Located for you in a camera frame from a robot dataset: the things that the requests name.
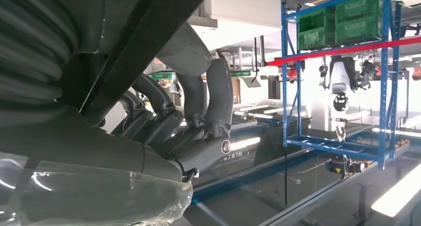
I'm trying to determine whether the steel workbench table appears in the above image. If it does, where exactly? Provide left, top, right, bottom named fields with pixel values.
left=184, top=112, right=421, bottom=226

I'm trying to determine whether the blue metal shelf rack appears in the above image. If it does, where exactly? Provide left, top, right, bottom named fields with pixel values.
left=280, top=0, right=403, bottom=170

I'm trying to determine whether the white humanoid robot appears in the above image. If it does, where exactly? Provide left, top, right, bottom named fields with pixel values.
left=317, top=55, right=377, bottom=143

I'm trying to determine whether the black yellow device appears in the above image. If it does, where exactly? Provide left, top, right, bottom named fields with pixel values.
left=325, top=155, right=366, bottom=179

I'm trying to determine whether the red barrier belt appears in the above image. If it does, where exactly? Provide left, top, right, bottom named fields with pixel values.
left=266, top=36, right=421, bottom=67

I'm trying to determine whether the green plastic crate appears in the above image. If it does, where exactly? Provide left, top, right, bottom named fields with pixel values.
left=335, top=15, right=384, bottom=46
left=335, top=0, right=384, bottom=21
left=297, top=6, right=336, bottom=51

